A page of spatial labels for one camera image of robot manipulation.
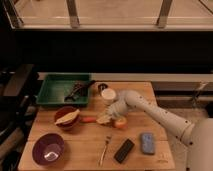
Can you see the wooden cutting board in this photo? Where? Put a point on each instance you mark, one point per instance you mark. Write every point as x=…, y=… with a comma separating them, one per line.
x=84, y=144

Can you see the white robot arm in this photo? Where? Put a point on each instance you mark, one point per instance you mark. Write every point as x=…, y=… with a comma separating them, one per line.
x=198, y=137

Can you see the purple bowl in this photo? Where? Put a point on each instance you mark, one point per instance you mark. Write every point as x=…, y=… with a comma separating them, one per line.
x=48, y=149

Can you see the blue sponge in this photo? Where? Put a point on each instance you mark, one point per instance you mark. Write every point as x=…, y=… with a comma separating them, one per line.
x=147, y=143

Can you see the silver fork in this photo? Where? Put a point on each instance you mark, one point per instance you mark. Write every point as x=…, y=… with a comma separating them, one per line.
x=107, y=141

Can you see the green plastic tray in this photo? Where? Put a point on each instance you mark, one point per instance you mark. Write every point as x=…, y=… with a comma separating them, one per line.
x=55, y=87

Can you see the dark utensil in tray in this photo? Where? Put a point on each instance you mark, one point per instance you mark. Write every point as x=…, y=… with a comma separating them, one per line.
x=79, y=90

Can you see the small dark cup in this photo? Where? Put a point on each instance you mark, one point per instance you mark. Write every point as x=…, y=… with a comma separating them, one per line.
x=101, y=87

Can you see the white metal cup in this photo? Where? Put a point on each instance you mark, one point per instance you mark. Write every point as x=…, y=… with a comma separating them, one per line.
x=108, y=95

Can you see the red bowl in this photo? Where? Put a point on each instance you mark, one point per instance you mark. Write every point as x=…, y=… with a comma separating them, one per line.
x=63, y=111

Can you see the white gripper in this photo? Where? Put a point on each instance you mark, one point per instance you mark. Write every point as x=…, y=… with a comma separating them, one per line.
x=114, y=111

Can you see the black rectangular block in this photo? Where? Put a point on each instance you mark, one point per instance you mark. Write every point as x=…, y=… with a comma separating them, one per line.
x=123, y=151

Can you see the orange apple fruit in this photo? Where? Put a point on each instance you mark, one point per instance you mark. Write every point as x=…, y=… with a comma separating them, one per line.
x=120, y=123

